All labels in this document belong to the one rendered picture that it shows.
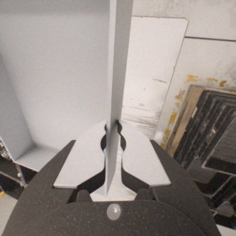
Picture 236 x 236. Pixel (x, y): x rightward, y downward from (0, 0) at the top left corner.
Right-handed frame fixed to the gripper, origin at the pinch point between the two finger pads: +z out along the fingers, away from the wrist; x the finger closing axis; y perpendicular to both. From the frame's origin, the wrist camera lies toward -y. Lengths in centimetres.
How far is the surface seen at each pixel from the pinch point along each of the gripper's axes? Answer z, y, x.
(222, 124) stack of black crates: 39, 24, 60
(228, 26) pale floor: 88, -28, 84
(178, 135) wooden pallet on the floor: 78, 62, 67
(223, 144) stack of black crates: 40, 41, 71
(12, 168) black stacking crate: 42, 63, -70
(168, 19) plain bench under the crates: 34.7, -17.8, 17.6
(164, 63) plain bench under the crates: 34.3, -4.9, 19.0
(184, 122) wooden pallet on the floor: 78, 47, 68
